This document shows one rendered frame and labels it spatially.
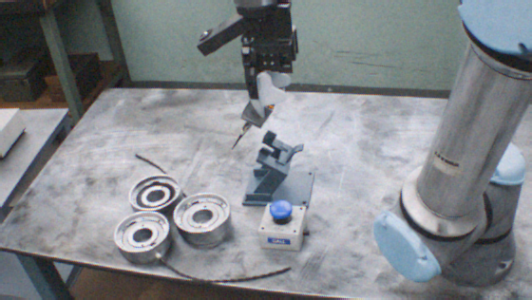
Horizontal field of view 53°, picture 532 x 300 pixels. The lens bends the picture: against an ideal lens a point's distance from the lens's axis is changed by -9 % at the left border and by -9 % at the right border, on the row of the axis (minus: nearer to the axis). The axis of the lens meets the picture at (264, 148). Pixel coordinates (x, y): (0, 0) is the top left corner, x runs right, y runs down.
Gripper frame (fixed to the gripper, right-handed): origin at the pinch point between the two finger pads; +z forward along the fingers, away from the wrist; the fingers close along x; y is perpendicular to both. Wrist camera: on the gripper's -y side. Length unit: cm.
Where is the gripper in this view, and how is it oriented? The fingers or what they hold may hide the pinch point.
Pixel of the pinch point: (259, 105)
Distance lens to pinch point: 102.5
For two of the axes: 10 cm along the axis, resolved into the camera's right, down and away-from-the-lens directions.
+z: 1.2, 7.9, 6.0
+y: 9.8, 0.2, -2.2
